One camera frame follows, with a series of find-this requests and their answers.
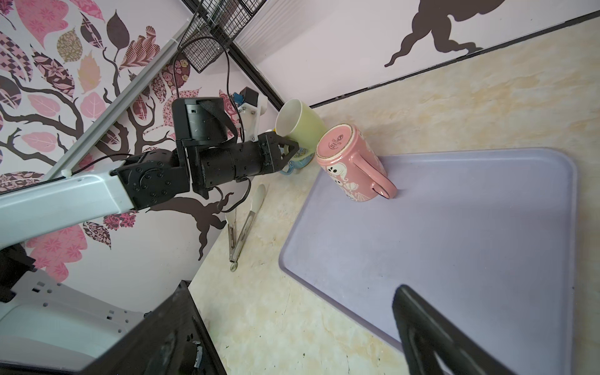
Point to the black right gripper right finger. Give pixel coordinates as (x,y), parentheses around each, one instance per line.
(429,338)

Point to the black wire basket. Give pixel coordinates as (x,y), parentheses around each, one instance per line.
(213,27)

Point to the aluminium rail bar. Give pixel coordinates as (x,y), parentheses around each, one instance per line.
(123,101)

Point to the metal kitchen tongs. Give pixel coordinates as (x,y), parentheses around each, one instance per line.
(236,243)

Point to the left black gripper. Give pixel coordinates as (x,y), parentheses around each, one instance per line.
(207,141)

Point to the lavender plastic tray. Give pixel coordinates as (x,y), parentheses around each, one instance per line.
(486,237)

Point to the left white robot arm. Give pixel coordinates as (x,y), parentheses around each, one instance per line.
(81,329)

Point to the pink round mug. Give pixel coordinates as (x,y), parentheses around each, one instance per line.
(344,154)

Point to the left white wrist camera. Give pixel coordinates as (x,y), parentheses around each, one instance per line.
(251,105)

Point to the light green mug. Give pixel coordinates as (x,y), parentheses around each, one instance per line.
(298,122)

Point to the blue butterfly mug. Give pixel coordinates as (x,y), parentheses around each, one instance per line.
(300,160)

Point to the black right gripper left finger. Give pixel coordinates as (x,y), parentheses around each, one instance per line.
(172,339)

